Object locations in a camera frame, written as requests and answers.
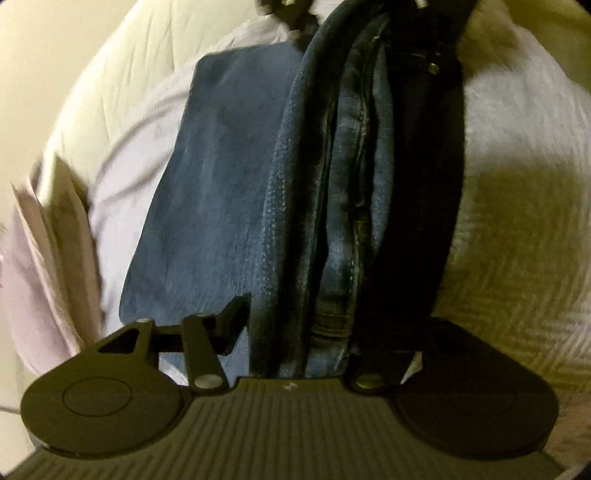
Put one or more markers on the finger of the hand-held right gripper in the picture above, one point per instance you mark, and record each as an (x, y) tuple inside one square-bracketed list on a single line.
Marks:
[(295, 18), (421, 3)]

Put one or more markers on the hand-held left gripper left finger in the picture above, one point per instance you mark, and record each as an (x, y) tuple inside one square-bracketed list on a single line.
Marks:
[(233, 319)]

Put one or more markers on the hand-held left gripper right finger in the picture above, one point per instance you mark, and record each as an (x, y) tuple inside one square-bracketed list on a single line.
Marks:
[(369, 371)]

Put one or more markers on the blue denim jeans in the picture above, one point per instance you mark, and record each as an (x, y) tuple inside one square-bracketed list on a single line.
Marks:
[(221, 184)]

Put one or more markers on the pink pillow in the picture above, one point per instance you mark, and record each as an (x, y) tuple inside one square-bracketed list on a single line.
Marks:
[(41, 277)]

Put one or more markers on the grey herringbone blanket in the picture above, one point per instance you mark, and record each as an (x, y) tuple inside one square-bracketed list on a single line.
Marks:
[(508, 230)]

